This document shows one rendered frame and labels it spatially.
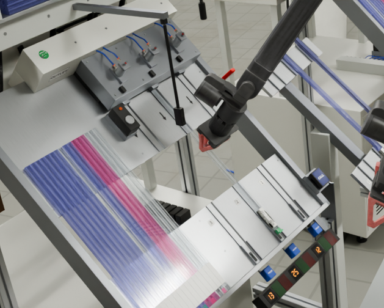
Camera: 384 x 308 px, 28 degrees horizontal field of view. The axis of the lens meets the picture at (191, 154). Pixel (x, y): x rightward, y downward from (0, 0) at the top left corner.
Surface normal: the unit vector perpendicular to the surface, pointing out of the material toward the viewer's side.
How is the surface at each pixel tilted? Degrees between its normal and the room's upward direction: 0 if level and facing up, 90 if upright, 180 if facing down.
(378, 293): 0
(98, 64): 44
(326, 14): 93
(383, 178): 27
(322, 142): 90
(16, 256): 0
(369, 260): 0
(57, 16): 90
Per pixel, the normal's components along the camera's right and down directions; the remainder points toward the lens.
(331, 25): 0.33, 0.44
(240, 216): 0.43, -0.51
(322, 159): -0.53, 0.44
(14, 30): 0.77, 0.18
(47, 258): -0.15, -0.88
